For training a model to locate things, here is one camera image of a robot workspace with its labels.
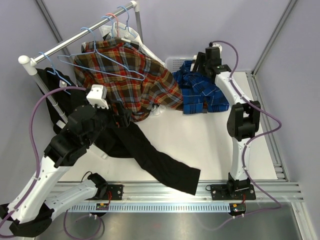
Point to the blue hanger of black shirt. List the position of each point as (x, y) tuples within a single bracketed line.
[(62, 81)]

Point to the pink hanger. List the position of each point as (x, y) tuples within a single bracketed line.
[(115, 18)]

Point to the white plastic basket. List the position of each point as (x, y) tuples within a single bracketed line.
[(173, 63)]

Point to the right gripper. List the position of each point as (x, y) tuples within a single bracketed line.
[(200, 58)]

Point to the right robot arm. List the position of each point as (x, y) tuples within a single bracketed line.
[(242, 124)]

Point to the red brown plaid shirt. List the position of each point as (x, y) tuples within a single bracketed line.
[(129, 76)]

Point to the white and steel clothes rack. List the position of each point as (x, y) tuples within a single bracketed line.
[(29, 64)]

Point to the blue plaid shirt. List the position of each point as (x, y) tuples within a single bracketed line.
[(199, 94)]

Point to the white slotted cable duct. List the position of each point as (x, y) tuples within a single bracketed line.
[(119, 207)]

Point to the blue hanger of white shirt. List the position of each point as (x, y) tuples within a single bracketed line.
[(127, 20)]

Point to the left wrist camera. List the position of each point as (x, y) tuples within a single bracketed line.
[(97, 96)]

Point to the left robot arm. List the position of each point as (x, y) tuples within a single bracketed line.
[(33, 211)]

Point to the white shirt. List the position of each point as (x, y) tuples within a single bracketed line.
[(126, 37)]

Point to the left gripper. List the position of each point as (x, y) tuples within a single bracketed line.
[(122, 119)]

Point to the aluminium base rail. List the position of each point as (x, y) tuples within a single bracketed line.
[(143, 191)]

